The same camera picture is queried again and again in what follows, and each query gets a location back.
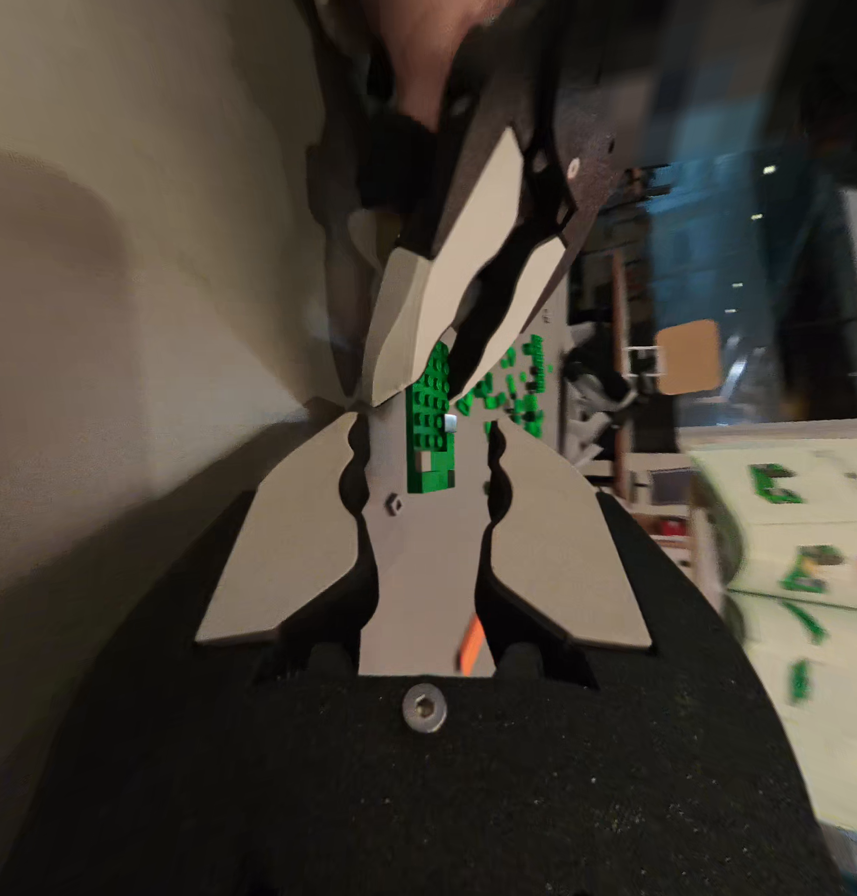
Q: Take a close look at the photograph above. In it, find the person's left hand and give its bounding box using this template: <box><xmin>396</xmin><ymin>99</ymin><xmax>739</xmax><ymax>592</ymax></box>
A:
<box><xmin>383</xmin><ymin>0</ymin><xmax>501</xmax><ymax>133</ymax></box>

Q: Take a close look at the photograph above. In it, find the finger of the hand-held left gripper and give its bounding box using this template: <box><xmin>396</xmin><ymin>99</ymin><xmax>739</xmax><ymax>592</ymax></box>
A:
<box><xmin>446</xmin><ymin>238</ymin><xmax>569</xmax><ymax>399</ymax></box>
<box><xmin>360</xmin><ymin>126</ymin><xmax>525</xmax><ymax>408</ymax></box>

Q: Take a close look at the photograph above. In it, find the green lego base plate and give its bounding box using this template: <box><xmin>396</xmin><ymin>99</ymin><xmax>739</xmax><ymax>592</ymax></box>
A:
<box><xmin>405</xmin><ymin>341</ymin><xmax>458</xmax><ymax>495</ymax></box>

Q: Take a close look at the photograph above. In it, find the small tablet screen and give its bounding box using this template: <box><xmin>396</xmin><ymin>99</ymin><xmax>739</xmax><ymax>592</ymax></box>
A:
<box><xmin>649</xmin><ymin>467</ymin><xmax>693</xmax><ymax>507</ymax></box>

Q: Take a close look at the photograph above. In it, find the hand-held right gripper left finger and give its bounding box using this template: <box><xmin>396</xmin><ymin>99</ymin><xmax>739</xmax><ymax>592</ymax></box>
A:
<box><xmin>194</xmin><ymin>412</ymin><xmax>380</xmax><ymax>674</ymax></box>

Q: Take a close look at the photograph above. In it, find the pile of loose lego pieces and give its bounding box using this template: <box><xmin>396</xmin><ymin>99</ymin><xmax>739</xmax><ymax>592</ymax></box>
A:
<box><xmin>457</xmin><ymin>311</ymin><xmax>564</xmax><ymax>439</ymax></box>

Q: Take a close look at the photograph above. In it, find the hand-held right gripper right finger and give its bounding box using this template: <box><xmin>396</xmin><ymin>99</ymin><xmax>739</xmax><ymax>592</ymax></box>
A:
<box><xmin>472</xmin><ymin>419</ymin><xmax>653</xmax><ymax>673</ymax></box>

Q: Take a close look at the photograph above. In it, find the tan chair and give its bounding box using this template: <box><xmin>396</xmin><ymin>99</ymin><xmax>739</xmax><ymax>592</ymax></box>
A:
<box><xmin>654</xmin><ymin>319</ymin><xmax>724</xmax><ymax>397</ymax></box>

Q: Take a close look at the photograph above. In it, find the orange lego brick separator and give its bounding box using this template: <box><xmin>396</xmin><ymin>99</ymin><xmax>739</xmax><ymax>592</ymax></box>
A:
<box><xmin>457</xmin><ymin>614</ymin><xmax>487</xmax><ymax>677</ymax></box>

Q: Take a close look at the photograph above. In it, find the lego instruction booklet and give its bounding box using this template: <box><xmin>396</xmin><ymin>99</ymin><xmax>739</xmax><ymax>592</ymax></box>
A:
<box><xmin>686</xmin><ymin>419</ymin><xmax>857</xmax><ymax>835</ymax></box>

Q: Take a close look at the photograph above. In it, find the black and white tool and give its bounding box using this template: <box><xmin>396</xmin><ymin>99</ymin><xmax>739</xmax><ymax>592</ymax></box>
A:
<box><xmin>560</xmin><ymin>322</ymin><xmax>641</xmax><ymax>464</ymax></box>

